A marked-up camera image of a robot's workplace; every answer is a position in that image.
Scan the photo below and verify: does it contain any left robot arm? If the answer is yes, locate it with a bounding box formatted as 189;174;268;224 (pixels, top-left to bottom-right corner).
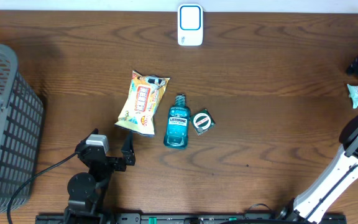
63;129;135;223

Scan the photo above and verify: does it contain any grey plastic mesh basket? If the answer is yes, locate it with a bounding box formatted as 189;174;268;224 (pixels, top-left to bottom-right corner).
0;44;44;213

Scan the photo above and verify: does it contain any teal mouthwash bottle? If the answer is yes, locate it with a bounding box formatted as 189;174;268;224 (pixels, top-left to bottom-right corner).
163;94;190;149

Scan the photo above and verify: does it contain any black left camera cable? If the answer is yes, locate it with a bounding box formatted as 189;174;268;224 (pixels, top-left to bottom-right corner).
6;151;79;224

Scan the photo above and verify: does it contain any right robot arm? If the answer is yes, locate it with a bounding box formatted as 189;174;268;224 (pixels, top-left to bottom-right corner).
276;115;358;223

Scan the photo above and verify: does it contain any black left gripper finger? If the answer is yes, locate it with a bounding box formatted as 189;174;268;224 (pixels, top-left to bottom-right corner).
85;128;99;139
121;132;135;166

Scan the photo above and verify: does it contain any white barcode scanner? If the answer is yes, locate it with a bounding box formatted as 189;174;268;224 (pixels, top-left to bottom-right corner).
177;4;203;46

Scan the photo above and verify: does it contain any yellow snack bag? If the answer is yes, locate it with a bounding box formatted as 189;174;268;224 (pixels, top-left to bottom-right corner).
115;70;170;136

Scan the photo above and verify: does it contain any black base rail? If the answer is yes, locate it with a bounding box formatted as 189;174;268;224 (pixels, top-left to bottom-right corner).
35;212;347;224

